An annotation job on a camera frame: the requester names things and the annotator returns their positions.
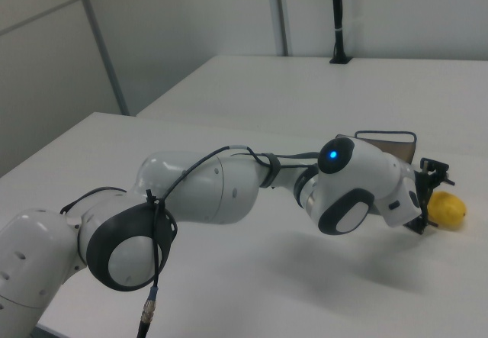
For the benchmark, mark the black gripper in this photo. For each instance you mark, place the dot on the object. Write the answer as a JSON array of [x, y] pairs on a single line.
[[422, 197]]

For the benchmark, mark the yellow lemon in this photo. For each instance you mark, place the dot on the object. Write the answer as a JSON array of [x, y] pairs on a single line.
[[449, 210]]

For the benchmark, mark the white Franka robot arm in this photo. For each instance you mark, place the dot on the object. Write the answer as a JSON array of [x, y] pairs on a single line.
[[213, 185]]

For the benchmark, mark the brown square ceramic plate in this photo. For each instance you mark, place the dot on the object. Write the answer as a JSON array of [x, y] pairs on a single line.
[[396, 147]]

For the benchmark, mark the black pole with base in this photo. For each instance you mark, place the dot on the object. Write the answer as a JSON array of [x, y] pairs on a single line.
[[337, 17]]

